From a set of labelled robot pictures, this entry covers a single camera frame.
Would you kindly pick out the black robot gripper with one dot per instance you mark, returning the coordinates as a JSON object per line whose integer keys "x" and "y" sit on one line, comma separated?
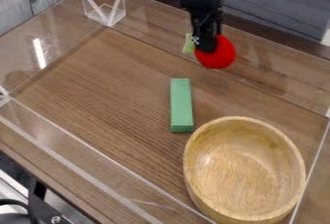
{"x": 206, "y": 20}

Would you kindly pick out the red plush strawberry toy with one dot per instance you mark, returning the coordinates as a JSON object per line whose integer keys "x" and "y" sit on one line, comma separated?
{"x": 218, "y": 59}

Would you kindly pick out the green rectangular block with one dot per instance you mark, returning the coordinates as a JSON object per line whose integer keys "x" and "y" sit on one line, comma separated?
{"x": 180, "y": 105}

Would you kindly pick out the wooden bowl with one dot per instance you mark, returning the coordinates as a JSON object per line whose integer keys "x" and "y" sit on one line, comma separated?
{"x": 244, "y": 171}

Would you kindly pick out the clear acrylic corner bracket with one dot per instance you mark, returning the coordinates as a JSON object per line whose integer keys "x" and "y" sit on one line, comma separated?
{"x": 104, "y": 14}

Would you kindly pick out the clear acrylic tray wall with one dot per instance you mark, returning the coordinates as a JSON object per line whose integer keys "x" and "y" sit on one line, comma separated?
{"x": 95, "y": 183}

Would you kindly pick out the black table clamp mount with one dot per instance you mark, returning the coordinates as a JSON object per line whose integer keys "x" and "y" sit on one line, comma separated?
{"x": 41, "y": 212}

